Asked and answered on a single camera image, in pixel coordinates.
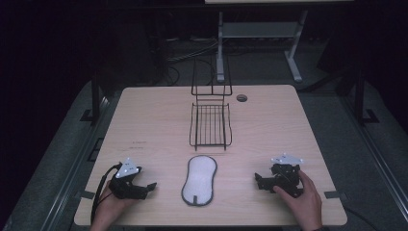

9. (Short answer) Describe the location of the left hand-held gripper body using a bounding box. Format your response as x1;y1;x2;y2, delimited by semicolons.
108;156;149;200

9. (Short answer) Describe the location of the person's left hand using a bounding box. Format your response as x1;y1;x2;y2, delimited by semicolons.
89;184;140;231

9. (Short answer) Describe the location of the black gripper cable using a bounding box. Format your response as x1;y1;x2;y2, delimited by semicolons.
90;163;123;224

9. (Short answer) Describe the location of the black metal post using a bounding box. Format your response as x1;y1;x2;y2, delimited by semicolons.
354;65;381;126
80;68;104;124

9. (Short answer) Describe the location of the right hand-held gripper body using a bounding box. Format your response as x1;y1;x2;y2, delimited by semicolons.
268;152;305;198

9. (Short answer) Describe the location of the grey metal stand frame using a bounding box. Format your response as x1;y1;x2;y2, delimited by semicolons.
216;9;310;85

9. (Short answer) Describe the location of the black wire rack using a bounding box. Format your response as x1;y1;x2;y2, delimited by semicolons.
189;54;234;152

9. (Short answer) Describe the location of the wooden table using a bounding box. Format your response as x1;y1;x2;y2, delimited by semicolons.
73;84;348;227

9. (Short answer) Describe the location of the white pad with grey edge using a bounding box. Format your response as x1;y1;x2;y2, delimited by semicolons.
181;154;218;207

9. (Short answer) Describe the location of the bundle of floor cables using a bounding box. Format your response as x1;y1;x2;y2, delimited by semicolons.
165;37;220;86

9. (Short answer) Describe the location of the person's right hand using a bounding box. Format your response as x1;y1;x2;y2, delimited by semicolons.
272;169;323;231

